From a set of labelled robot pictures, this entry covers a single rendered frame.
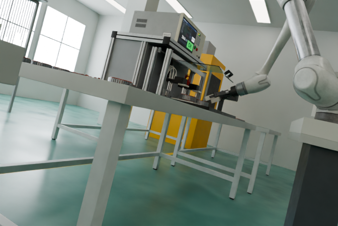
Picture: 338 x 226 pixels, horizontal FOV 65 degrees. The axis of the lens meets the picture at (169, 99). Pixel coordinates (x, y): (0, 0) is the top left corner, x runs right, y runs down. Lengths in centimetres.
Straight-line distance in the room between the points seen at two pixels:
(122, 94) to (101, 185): 26
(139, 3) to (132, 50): 443
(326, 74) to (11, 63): 120
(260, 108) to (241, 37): 194
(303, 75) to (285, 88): 565
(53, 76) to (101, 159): 30
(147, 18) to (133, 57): 33
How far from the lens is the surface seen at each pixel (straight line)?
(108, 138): 76
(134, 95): 72
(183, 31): 179
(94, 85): 77
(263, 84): 178
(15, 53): 38
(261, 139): 317
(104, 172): 78
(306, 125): 138
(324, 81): 132
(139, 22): 191
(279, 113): 690
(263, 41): 732
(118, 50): 177
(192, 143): 541
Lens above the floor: 72
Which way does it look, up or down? 2 degrees up
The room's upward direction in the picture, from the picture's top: 14 degrees clockwise
